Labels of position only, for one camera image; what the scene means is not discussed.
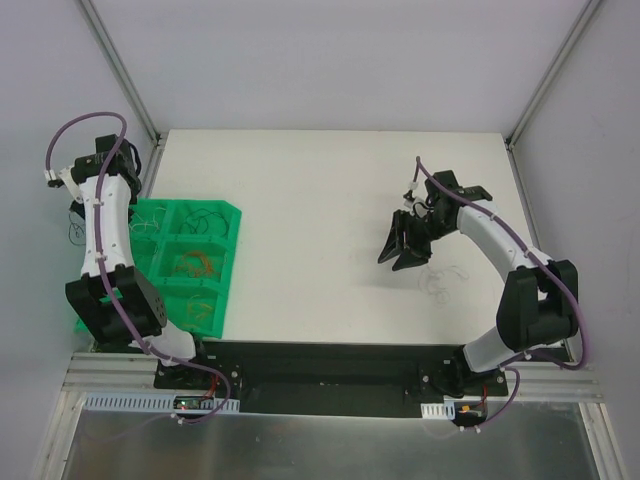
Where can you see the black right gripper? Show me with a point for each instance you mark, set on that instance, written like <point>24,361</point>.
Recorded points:
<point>413,232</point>

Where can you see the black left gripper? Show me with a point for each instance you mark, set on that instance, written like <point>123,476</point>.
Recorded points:
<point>129,163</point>

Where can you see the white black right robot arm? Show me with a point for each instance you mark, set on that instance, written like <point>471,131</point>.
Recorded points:
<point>539,302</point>

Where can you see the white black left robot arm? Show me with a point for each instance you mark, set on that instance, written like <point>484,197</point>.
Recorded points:
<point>113,298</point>

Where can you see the green plastic compartment tray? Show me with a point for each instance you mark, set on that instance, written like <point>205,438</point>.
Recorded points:
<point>186,248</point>

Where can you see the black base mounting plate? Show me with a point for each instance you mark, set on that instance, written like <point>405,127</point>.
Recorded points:
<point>387,381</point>

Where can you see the aluminium frame post left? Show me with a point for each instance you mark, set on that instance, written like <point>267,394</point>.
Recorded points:
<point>107,46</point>

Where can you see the aluminium frame post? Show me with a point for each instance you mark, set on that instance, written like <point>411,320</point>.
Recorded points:
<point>577,31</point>
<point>107,46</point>

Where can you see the white slotted cable duct right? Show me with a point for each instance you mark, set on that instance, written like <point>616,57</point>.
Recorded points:
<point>438,411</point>

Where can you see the white slotted cable duct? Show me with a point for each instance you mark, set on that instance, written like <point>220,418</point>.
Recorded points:
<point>159,403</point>
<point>438,411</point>

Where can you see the aluminium extrusion rail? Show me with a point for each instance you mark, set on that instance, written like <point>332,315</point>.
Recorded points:
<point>114,372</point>

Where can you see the white slotted cable duct left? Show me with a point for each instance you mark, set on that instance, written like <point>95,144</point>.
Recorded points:
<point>159,403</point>

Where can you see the aluminium frame post right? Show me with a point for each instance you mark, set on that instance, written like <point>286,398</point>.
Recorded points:
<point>577,31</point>

